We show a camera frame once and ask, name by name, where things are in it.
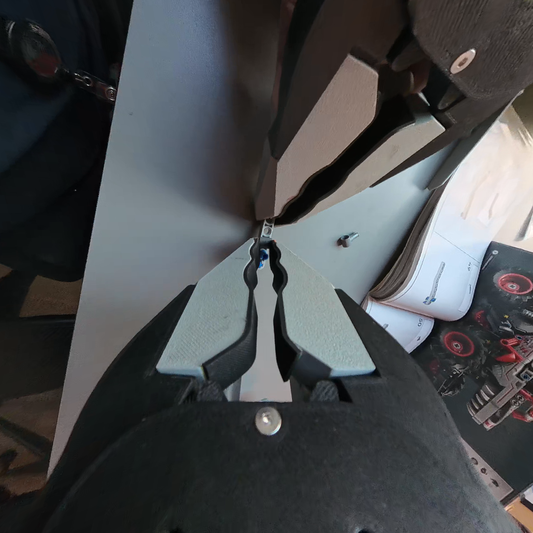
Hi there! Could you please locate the white lego instruction booklet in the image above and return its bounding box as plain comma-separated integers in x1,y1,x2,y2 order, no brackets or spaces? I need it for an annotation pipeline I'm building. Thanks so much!
361,100,533,355

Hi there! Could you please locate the person's dark blue clothing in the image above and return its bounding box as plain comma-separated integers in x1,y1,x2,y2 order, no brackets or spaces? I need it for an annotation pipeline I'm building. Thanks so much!
0,0,134,284

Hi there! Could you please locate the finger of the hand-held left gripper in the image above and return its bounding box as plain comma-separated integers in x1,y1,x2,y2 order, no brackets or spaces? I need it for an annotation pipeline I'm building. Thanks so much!
285,96,447,225
255,55,380,222

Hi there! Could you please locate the black monster truck lego box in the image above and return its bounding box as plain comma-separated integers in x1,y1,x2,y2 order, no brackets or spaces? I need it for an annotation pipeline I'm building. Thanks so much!
410,242,533,506

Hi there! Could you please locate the black badge reel clip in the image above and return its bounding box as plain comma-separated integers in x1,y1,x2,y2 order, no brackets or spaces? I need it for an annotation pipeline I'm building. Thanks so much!
0,17,118,105

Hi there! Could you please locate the light grey lego beam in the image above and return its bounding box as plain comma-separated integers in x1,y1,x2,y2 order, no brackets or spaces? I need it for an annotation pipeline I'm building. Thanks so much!
255,218,276,271

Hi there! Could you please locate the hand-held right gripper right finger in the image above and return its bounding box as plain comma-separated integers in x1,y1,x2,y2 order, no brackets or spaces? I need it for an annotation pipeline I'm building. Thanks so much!
268,239,376,383

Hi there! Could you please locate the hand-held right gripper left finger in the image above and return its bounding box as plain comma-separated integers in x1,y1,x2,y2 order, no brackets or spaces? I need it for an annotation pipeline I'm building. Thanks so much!
156,238,260,394

